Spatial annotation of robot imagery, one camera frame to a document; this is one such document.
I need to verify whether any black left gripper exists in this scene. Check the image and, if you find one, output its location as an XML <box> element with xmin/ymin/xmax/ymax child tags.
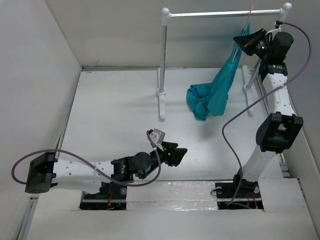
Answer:
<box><xmin>139</xmin><ymin>141</ymin><xmax>186</xmax><ymax>180</ymax></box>

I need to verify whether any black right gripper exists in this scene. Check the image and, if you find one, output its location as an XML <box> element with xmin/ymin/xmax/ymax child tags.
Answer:
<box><xmin>233</xmin><ymin>27</ymin><xmax>271</xmax><ymax>60</ymax></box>

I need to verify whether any pink wire hanger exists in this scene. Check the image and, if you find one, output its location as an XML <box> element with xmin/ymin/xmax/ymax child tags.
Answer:
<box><xmin>232</xmin><ymin>4</ymin><xmax>254</xmax><ymax>62</ymax></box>

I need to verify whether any teal t shirt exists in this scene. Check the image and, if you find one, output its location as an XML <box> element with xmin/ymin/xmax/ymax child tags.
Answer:
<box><xmin>186</xmin><ymin>21</ymin><xmax>252</xmax><ymax>123</ymax></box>

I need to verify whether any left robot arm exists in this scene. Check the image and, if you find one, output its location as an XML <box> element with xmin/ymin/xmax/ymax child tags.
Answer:
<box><xmin>25</xmin><ymin>141</ymin><xmax>188</xmax><ymax>199</ymax></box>

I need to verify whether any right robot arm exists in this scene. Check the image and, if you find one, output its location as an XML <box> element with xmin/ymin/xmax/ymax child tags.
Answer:
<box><xmin>186</xmin><ymin>27</ymin><xmax>304</xmax><ymax>197</ymax></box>

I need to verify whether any white clothes rack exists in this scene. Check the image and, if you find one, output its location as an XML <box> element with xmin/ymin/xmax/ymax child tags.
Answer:
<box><xmin>156</xmin><ymin>0</ymin><xmax>293</xmax><ymax>121</ymax></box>

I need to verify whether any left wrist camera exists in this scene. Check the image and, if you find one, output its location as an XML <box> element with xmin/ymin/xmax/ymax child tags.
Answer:
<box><xmin>146</xmin><ymin>128</ymin><xmax>166</xmax><ymax>151</ymax></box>

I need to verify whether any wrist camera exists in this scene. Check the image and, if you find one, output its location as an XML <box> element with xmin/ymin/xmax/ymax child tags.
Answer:
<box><xmin>266</xmin><ymin>20</ymin><xmax>283</xmax><ymax>35</ymax></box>
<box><xmin>146</xmin><ymin>128</ymin><xmax>166</xmax><ymax>151</ymax></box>

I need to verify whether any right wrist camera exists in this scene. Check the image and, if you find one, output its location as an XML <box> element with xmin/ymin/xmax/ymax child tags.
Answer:
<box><xmin>266</xmin><ymin>20</ymin><xmax>283</xmax><ymax>35</ymax></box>

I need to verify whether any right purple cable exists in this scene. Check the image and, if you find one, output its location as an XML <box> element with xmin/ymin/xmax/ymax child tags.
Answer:
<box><xmin>221</xmin><ymin>21</ymin><xmax>312</xmax><ymax>207</ymax></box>

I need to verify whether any purple cable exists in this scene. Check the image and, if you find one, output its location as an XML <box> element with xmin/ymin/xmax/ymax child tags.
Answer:
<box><xmin>221</xmin><ymin>21</ymin><xmax>312</xmax><ymax>207</ymax></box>
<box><xmin>12</xmin><ymin>132</ymin><xmax>162</xmax><ymax>187</ymax></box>

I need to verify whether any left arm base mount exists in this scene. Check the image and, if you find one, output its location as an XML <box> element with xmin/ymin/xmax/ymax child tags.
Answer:
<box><xmin>79</xmin><ymin>182</ymin><xmax>127</xmax><ymax>211</ymax></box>

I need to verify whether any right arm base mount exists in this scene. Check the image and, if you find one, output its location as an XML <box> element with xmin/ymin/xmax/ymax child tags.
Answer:
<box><xmin>210</xmin><ymin>173</ymin><xmax>264</xmax><ymax>210</ymax></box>

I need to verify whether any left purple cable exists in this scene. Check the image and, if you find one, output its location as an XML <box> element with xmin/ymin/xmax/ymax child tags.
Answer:
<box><xmin>12</xmin><ymin>132</ymin><xmax>162</xmax><ymax>187</ymax></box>

